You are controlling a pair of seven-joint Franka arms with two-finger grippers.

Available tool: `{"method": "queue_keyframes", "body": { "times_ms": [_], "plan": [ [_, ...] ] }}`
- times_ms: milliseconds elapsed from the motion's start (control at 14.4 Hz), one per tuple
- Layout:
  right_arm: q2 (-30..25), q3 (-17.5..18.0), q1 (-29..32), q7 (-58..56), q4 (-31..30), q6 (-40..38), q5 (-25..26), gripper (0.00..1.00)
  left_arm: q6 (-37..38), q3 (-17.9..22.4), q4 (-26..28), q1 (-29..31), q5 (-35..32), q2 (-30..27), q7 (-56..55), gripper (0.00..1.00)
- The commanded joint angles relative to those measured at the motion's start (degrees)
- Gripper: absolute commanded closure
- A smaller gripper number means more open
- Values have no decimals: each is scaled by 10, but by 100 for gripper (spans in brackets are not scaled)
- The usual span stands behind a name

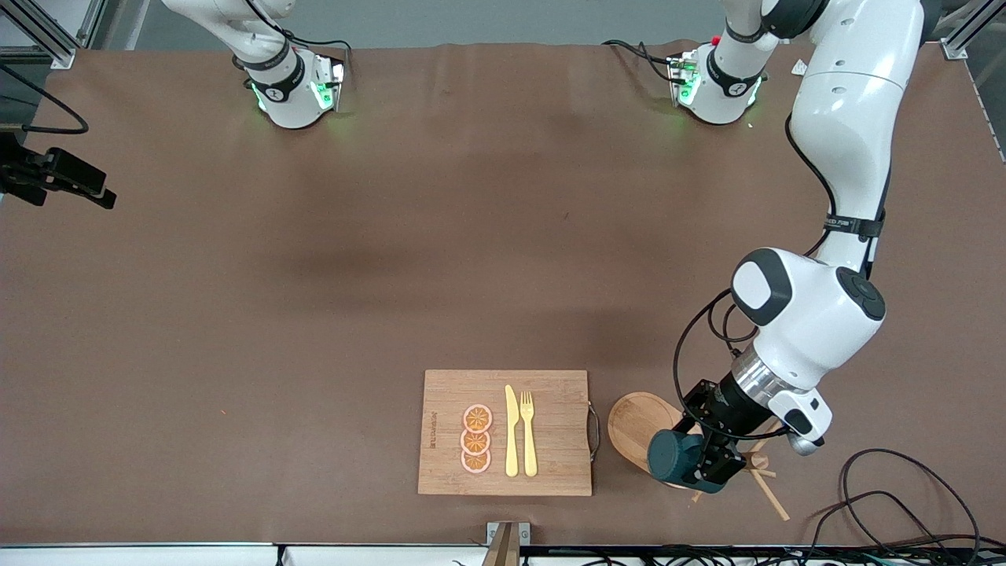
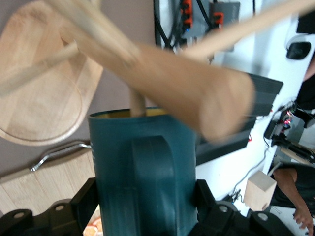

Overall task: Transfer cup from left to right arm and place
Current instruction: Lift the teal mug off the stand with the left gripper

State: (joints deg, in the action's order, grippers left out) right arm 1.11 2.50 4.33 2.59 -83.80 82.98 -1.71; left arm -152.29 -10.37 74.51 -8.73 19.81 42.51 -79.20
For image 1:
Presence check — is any yellow plastic knife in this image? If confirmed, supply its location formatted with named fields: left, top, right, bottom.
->
left=504, top=384, right=521, bottom=478

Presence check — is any aluminium frame profile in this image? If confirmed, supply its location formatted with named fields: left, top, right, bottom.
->
left=939, top=0, right=1006, bottom=60
left=0, top=0, right=107, bottom=70

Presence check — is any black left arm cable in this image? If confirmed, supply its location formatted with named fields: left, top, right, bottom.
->
left=672, top=114, right=885, bottom=441

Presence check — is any wooden mug tree stand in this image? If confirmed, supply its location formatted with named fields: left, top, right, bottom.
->
left=607, top=391, right=791, bottom=524

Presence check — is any black base cable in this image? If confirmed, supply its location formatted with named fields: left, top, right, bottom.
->
left=602, top=39, right=678, bottom=83
left=279, top=30, right=353, bottom=60

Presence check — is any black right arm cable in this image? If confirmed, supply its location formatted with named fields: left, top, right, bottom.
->
left=0, top=64, right=89, bottom=134

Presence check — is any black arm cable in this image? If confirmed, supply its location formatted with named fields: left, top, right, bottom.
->
left=672, top=114, right=885, bottom=441
left=0, top=64, right=89, bottom=134

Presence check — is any dark green ribbed cup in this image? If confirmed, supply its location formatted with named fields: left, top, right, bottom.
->
left=647, top=428, right=728, bottom=494

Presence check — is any black right base cable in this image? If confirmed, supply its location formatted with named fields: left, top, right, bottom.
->
left=279, top=30, right=353, bottom=60

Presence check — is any bamboo cutting board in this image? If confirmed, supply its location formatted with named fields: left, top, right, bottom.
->
left=417, top=369, right=602, bottom=498

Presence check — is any black left base cable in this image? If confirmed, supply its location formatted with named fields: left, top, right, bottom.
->
left=602, top=39, right=678, bottom=83

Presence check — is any black looped cable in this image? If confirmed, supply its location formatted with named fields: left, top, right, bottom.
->
left=808, top=448, right=983, bottom=566

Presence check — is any metal table edge bracket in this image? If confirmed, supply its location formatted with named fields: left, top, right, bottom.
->
left=486, top=521, right=531, bottom=566

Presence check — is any yellow plastic fork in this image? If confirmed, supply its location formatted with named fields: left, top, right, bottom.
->
left=520, top=391, right=539, bottom=478

